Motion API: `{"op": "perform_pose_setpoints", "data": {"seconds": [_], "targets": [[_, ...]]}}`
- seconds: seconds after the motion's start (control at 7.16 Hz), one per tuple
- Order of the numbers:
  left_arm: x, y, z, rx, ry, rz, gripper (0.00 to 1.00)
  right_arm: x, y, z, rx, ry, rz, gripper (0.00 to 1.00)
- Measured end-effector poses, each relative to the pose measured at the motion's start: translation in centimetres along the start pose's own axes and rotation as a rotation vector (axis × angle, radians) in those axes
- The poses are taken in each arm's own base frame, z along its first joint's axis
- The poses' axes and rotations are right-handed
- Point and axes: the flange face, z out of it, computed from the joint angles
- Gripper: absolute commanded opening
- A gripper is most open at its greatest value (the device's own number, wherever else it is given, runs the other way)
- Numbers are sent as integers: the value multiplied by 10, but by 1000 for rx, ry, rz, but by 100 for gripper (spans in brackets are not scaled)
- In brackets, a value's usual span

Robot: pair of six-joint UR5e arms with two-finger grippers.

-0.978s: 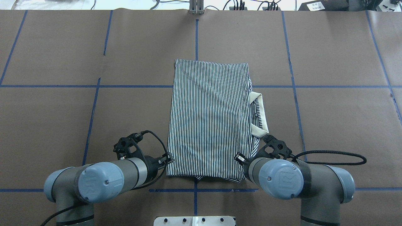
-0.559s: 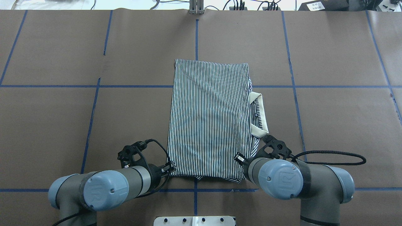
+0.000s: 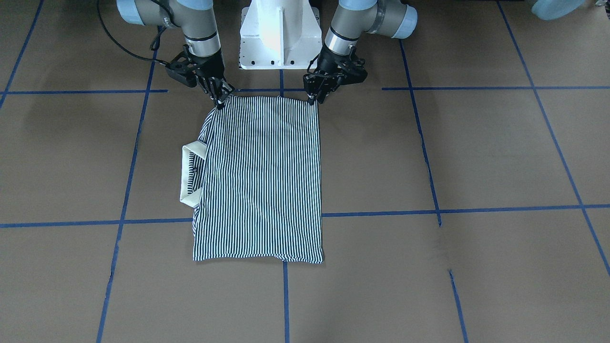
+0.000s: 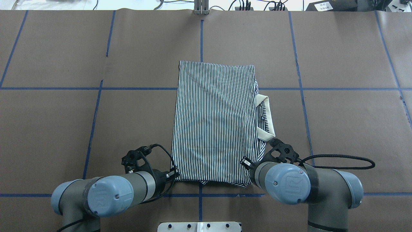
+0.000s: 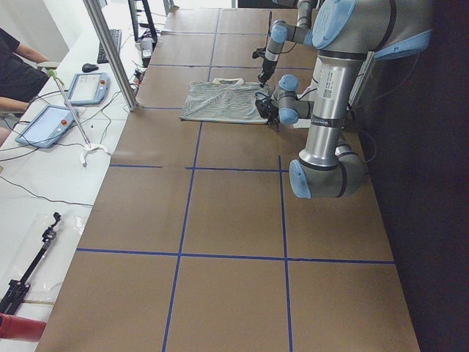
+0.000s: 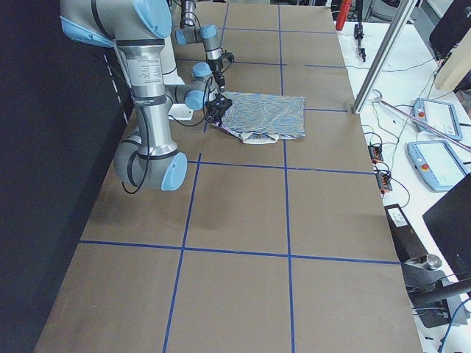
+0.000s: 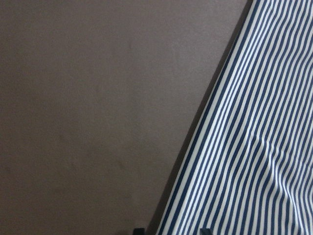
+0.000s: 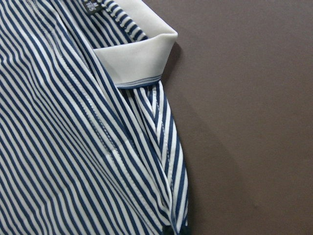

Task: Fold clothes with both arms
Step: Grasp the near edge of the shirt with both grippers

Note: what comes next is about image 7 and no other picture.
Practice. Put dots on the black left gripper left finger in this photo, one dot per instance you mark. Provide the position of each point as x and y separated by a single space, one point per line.
139 231

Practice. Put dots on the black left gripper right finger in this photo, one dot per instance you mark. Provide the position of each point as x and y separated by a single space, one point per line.
205 231

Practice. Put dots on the navy white striped polo shirt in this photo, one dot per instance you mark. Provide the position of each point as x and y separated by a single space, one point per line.
249 167

